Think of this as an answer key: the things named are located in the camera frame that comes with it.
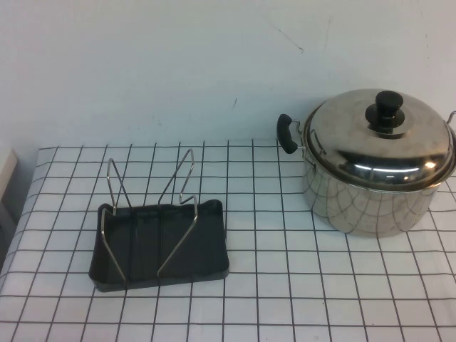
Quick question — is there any black wire lid rack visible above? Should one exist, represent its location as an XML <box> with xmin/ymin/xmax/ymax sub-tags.
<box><xmin>88</xmin><ymin>148</ymin><xmax>231</xmax><ymax>294</ymax></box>

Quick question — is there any white black-checked tablecloth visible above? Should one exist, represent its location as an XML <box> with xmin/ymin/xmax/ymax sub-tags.
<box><xmin>0</xmin><ymin>138</ymin><xmax>456</xmax><ymax>342</ymax></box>

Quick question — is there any beige box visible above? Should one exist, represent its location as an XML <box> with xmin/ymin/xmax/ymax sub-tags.
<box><xmin>0</xmin><ymin>147</ymin><xmax>19</xmax><ymax>229</ymax></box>

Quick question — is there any stainless steel cooking pot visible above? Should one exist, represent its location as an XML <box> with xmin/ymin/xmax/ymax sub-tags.
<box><xmin>276</xmin><ymin>106</ymin><xmax>456</xmax><ymax>239</ymax></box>

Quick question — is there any steel pot lid black knob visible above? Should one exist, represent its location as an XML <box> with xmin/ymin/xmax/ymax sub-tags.
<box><xmin>304</xmin><ymin>88</ymin><xmax>455</xmax><ymax>188</ymax></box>

